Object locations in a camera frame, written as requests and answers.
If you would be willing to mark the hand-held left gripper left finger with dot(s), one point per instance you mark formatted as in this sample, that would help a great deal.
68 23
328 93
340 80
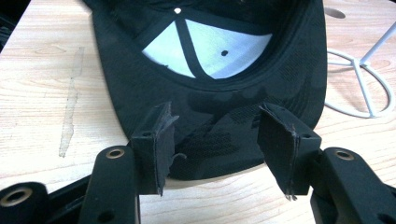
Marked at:
152 149

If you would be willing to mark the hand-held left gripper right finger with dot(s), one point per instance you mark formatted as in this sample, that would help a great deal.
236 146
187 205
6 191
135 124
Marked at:
285 146

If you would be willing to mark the black camouflage baseball cap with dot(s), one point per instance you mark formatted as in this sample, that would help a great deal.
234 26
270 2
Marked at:
218 77

